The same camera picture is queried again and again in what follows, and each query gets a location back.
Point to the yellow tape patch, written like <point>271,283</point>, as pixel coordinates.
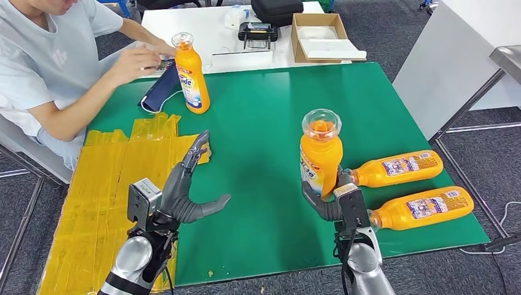
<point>93,195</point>

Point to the cardboard box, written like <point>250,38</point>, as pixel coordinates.
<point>298,48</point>

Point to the green table mat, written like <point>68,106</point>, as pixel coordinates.
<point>264,122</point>

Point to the black handheld controller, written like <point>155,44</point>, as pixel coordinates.
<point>258,32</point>

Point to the green crate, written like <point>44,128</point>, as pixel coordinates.
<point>327,4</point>

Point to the black metal floor frame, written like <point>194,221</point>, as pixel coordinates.
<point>470,190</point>

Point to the orange detergent bottle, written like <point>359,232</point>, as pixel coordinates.
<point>407,211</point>
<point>321,158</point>
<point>191,69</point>
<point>407,167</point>

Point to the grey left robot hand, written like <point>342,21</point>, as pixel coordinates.
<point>179,199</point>

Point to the white table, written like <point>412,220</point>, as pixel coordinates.
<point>228,40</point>

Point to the white partition panel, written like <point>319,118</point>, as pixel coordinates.
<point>441,61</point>

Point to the steel table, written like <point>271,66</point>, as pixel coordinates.
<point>508,59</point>

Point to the person's right hand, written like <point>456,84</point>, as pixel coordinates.
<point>136,63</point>

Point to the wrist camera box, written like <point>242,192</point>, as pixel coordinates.
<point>352,207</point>
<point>142,199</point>

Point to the person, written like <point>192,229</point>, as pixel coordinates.
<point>32,61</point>

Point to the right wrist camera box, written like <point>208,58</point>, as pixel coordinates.
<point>352,207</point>

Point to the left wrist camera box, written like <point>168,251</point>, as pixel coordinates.
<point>142,199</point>

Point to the tablet in blue case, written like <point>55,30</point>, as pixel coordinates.
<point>160,91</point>

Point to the clear plastic pack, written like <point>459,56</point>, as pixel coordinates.
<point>236,16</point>

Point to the white foam sheet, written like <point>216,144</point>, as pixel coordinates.
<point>331,49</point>

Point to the grey bench with metal legs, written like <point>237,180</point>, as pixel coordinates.
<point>22,148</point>

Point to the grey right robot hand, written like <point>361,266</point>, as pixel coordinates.
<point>325,209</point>

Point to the white plastic bag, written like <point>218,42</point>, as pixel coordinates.
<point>318,32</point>

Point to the flat white box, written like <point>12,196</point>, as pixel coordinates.
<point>242,60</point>

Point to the black carrying case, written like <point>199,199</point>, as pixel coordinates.
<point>277,12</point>

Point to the smartphone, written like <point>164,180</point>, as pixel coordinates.
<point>165,65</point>

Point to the person's left hand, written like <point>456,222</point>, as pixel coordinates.
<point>165,48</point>

